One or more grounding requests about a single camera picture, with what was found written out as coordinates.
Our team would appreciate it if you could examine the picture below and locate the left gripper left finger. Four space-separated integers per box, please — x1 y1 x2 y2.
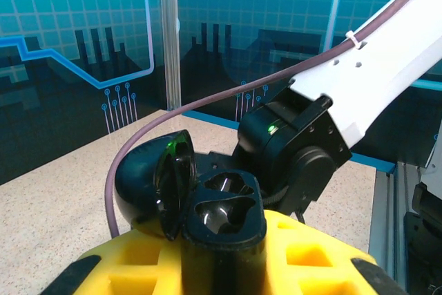
41 229 187 295

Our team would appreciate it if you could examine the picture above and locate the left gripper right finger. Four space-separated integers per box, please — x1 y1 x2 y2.
264 209 408 295

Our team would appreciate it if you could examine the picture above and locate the black earbud charging case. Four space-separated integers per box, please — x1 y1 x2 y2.
113 129 269 295

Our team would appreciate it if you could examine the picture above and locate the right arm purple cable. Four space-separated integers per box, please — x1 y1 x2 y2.
105 0 442 239

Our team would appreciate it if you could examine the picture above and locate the aluminium mounting rail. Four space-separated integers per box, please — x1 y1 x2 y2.
367 162 417 295

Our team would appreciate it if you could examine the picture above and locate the aluminium corner post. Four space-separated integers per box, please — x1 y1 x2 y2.
159 0 181 111

